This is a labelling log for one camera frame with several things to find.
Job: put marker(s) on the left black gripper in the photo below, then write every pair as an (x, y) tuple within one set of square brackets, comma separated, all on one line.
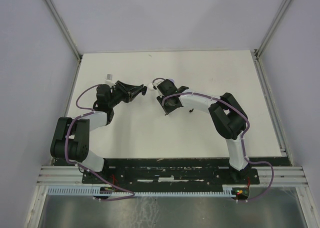
[(130, 91)]

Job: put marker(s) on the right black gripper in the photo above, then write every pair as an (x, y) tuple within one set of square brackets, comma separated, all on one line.
[(167, 109)]

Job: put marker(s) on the black earbud charging case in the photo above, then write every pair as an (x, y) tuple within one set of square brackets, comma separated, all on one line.
[(144, 90)]

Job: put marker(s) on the white earbud charging case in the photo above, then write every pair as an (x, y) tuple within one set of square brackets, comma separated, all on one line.
[(150, 86)]

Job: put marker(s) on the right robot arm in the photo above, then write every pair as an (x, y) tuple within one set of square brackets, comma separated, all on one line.
[(229, 119)]

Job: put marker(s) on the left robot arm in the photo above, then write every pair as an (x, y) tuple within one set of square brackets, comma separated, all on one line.
[(71, 139)]

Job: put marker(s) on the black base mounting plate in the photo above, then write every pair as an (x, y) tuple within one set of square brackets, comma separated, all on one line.
[(135, 177)]

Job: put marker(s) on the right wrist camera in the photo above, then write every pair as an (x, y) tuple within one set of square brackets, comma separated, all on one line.
[(155, 85)]

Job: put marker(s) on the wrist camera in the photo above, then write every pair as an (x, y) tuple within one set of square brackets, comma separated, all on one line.
[(155, 85), (109, 80)]

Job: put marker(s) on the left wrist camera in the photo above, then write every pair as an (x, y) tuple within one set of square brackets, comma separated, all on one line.
[(109, 80)]

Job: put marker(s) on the left aluminium frame post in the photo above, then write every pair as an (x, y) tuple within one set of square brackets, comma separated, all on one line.
[(63, 28)]

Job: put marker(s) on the aluminium frame post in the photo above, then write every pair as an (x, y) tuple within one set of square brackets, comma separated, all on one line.
[(63, 28), (279, 16)]

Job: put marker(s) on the aluminium frame rail front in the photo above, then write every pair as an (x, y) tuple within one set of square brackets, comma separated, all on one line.
[(71, 176)]

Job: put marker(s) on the right aluminium frame post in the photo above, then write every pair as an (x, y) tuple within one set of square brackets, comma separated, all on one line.
[(279, 16)]

